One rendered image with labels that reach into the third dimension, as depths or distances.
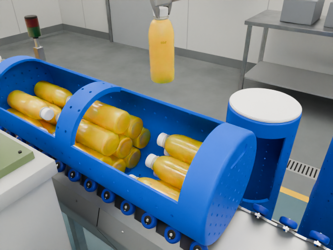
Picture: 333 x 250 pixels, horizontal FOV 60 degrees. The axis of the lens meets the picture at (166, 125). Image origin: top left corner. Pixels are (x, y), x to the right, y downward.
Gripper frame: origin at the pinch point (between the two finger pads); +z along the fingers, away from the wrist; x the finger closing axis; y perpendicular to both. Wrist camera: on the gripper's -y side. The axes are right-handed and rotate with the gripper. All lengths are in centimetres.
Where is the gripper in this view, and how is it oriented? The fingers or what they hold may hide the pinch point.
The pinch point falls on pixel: (160, 10)
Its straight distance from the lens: 78.8
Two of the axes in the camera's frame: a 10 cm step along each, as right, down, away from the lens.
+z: 0.2, 8.4, 5.4
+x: 5.6, -4.6, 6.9
